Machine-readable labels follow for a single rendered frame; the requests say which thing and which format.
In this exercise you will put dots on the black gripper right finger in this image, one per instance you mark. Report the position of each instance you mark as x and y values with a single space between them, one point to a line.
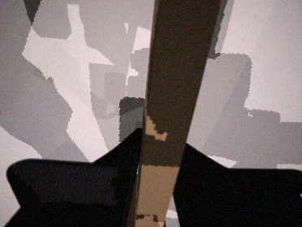
205 190

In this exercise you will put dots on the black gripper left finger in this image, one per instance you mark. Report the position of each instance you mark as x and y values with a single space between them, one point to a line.
107 181

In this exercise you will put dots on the long brown wooden rail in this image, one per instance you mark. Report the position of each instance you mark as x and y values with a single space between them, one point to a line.
181 36

